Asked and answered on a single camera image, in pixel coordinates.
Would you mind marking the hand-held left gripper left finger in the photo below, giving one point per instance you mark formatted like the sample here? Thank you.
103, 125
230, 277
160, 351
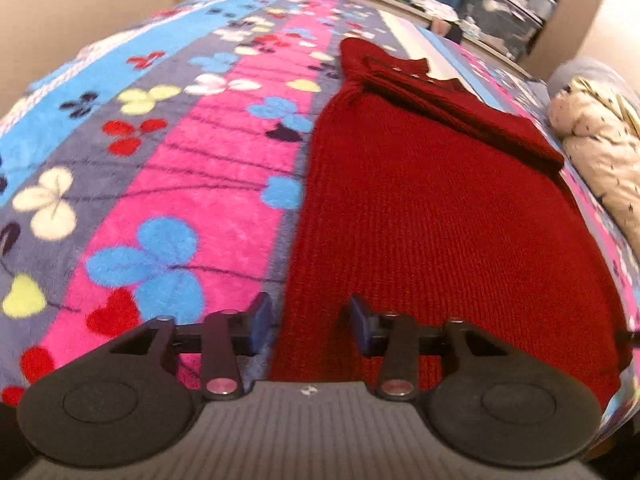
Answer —
261, 325

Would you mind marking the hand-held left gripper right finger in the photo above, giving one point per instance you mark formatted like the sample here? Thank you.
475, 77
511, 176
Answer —
361, 327

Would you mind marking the dark red knit sweater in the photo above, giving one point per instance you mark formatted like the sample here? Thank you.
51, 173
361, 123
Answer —
440, 230

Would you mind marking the white clothes pile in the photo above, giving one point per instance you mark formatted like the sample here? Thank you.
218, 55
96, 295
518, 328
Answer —
435, 6

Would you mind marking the colourful floral blanket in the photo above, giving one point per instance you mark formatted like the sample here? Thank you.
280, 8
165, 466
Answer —
165, 185

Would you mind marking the cream star-print quilt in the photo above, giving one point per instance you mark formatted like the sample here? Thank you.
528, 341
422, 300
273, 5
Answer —
602, 150

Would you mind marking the black cloth item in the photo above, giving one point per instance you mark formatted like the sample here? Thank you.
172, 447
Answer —
454, 34

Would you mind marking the pink cloth item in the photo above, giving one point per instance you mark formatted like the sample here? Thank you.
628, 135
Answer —
439, 26

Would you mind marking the window sill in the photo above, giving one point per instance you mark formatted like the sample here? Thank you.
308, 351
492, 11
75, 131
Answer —
395, 7

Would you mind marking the clear plastic storage bin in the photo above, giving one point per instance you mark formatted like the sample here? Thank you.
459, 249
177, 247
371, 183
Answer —
497, 20

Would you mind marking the grey pillow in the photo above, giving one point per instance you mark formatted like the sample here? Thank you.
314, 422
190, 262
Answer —
595, 72

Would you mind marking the small clear storage box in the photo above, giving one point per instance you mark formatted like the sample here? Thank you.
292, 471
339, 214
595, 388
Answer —
542, 5

